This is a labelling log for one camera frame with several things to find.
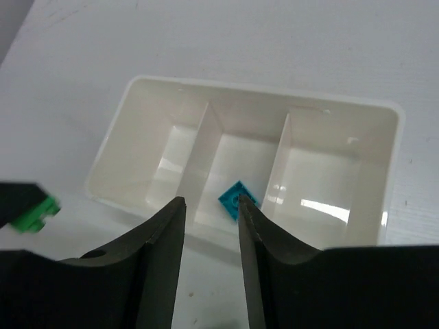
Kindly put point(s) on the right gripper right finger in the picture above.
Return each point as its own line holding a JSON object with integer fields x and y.
{"x": 290, "y": 284}

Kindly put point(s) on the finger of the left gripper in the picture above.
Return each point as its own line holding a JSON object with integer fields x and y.
{"x": 17, "y": 198}

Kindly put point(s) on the white three-compartment container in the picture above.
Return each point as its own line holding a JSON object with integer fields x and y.
{"x": 320, "y": 166}

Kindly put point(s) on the green lego brick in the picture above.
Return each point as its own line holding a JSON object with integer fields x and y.
{"x": 33, "y": 220}

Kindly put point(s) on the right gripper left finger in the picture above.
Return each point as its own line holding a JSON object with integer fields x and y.
{"x": 129, "y": 282}

